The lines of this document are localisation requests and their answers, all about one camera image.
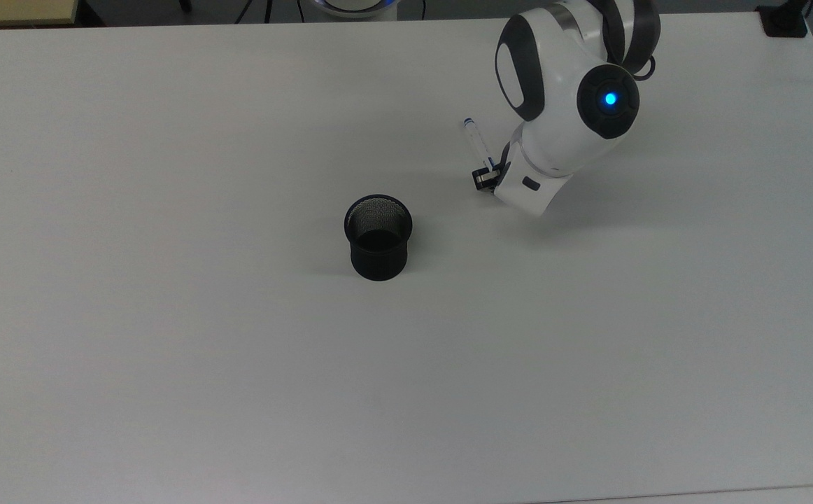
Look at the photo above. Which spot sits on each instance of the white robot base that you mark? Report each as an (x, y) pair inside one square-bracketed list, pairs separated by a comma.
[(354, 5)]

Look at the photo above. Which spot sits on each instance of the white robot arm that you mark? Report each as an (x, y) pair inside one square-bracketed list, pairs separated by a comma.
[(560, 119)]

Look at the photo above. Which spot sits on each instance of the black mesh pen cup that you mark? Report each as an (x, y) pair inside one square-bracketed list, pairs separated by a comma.
[(378, 241)]

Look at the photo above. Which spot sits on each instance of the light wooden table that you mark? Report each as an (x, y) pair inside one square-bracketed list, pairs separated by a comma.
[(15, 10)]

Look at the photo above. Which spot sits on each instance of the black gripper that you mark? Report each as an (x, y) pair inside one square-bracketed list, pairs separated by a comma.
[(504, 164)]

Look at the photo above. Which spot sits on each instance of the black table clamp mount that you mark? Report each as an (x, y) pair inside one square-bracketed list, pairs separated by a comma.
[(784, 21)]

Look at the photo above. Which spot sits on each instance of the blue and white marker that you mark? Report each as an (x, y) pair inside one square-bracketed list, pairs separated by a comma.
[(478, 143)]

